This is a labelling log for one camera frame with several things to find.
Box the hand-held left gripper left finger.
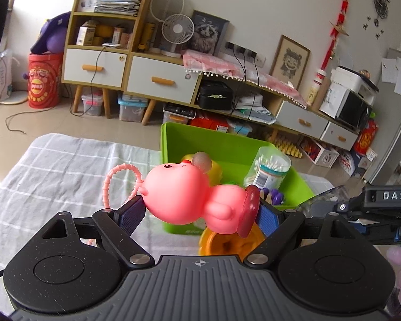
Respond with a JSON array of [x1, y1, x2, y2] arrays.
[[37, 196, 156, 270]]

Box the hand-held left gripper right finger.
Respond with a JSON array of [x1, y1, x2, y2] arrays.
[[244, 202, 358, 270]]

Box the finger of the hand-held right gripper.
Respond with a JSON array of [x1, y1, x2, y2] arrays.
[[333, 198, 363, 221], [349, 221, 371, 236]]

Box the clear plastic container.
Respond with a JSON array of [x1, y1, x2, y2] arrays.
[[301, 185, 350, 218]]

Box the clear cotton swab jar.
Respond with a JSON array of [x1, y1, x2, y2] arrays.
[[243, 146, 292, 190]]

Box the pink toy mouse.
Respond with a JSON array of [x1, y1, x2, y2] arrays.
[[102, 151, 262, 239]]

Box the green plastic bin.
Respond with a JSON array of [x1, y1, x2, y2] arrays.
[[159, 122, 316, 238]]

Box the purple plastic toy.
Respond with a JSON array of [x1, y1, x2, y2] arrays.
[[261, 188, 284, 206]]

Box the blue and white packets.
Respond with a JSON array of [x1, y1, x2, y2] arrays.
[[339, 150, 376, 178]]

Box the orange round toy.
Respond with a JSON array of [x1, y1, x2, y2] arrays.
[[198, 227, 266, 258]]

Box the red and white carton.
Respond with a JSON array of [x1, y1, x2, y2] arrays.
[[299, 137, 340, 165]]

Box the yellow plastic toy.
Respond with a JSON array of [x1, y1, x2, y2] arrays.
[[181, 154, 224, 186]]

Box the red gift box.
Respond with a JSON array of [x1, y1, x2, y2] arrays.
[[352, 120, 379, 156]]

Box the row of yellow toys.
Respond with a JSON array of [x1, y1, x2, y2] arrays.
[[265, 132, 303, 158]]

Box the white cabinet drawer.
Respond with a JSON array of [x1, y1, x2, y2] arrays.
[[126, 56, 201, 104], [320, 121, 358, 150], [276, 101, 328, 139], [63, 48, 128, 89]]

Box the grey refrigerator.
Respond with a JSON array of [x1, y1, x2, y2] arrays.
[[363, 48, 401, 184]]

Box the white grey checkered cloth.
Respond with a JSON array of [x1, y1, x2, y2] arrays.
[[0, 133, 333, 308]]

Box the clear storage box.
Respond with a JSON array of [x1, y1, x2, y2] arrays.
[[227, 120, 251, 137]]

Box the black appliance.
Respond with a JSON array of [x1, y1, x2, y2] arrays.
[[336, 92, 373, 129]]

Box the clear box blue lid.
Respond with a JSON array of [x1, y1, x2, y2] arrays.
[[118, 94, 148, 123]]

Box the stack of folded cloths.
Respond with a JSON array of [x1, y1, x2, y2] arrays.
[[236, 94, 277, 124]]

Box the clear box orange latches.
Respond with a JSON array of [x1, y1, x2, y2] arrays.
[[163, 103, 191, 125]]

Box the red shoebox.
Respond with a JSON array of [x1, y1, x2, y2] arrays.
[[190, 117, 230, 132]]

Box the clear box pink lid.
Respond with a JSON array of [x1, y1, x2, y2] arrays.
[[81, 94, 104, 117]]

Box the white bottle red cap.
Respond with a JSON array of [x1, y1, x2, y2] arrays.
[[307, 68, 326, 106]]

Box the white printer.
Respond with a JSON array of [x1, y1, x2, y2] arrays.
[[331, 66, 379, 97]]

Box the black storage case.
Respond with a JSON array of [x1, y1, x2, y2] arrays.
[[198, 80, 233, 110]]

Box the wooden TV cabinet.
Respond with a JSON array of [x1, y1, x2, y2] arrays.
[[62, 0, 360, 151]]

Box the red printed bucket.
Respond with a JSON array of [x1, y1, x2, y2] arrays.
[[27, 53, 63, 109]]

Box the framed girl drawing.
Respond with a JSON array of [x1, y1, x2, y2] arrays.
[[269, 34, 311, 91]]

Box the pink fringed cloth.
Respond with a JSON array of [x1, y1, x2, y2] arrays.
[[182, 49, 308, 108]]

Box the white round stand base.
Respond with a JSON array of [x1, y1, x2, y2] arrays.
[[0, 90, 29, 105]]

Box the brown cardboard box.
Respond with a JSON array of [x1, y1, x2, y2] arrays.
[[113, 27, 132, 48]]

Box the yellow bottle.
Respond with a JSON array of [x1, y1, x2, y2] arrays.
[[141, 23, 155, 52]]

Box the small white box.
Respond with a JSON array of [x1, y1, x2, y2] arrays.
[[76, 26, 96, 45]]

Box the yellow tape roll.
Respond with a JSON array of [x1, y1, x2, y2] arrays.
[[95, 24, 114, 39]]

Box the small white desk fan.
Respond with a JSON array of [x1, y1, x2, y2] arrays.
[[161, 14, 195, 58]]

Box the purple plush toy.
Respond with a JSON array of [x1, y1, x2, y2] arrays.
[[31, 11, 71, 55]]

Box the framed cat picture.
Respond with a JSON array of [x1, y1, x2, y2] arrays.
[[189, 10, 230, 57]]

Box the red hanging ornament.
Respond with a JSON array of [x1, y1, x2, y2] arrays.
[[322, 0, 355, 71]]

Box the stack of papers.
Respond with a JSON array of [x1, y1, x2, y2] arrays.
[[94, 0, 141, 17]]

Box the tall white fan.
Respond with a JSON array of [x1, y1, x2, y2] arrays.
[[150, 0, 184, 54]]

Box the black floor cable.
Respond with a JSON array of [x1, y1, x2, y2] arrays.
[[6, 47, 104, 132]]

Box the black hanging power cable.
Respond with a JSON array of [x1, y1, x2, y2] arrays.
[[232, 45, 264, 134]]

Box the wall socket strip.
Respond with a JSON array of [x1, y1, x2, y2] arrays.
[[225, 42, 266, 66]]

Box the black wall decal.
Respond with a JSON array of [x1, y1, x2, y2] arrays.
[[364, 0, 391, 37]]

